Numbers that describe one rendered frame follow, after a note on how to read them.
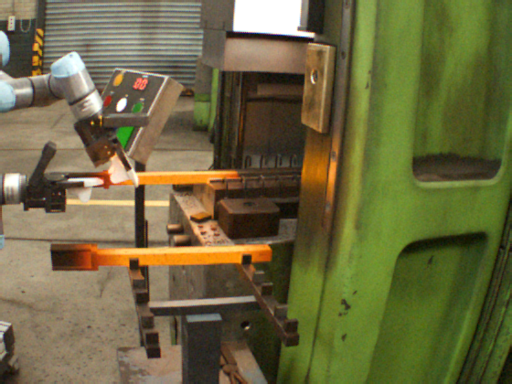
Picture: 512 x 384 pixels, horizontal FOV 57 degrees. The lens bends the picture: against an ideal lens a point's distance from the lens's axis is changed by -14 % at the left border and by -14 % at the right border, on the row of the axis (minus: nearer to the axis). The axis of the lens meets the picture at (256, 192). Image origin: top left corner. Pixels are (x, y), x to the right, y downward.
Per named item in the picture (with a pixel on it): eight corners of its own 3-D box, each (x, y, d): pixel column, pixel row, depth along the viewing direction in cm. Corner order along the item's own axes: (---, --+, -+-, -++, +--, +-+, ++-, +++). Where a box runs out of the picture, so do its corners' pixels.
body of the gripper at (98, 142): (94, 162, 126) (72, 121, 121) (123, 144, 127) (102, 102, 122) (96, 170, 119) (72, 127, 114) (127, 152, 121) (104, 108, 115)
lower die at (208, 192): (213, 219, 130) (215, 186, 127) (193, 193, 147) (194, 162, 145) (364, 210, 144) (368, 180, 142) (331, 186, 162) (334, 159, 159)
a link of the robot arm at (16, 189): (6, 170, 118) (3, 179, 111) (23, 169, 120) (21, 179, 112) (8, 198, 120) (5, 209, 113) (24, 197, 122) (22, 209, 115)
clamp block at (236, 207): (229, 240, 119) (229, 212, 117) (217, 225, 126) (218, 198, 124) (279, 236, 123) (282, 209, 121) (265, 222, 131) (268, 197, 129)
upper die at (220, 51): (222, 70, 118) (226, 30, 116) (200, 63, 136) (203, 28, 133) (379, 80, 133) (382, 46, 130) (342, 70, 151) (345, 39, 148)
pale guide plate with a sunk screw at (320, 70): (320, 133, 102) (327, 46, 97) (300, 122, 110) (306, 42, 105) (329, 133, 103) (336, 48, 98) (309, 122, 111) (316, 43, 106)
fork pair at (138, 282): (136, 303, 83) (135, 292, 82) (133, 286, 88) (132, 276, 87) (272, 294, 90) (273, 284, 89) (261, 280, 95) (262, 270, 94)
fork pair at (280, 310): (145, 344, 72) (144, 333, 72) (141, 324, 77) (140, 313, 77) (297, 331, 79) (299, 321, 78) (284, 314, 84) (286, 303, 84)
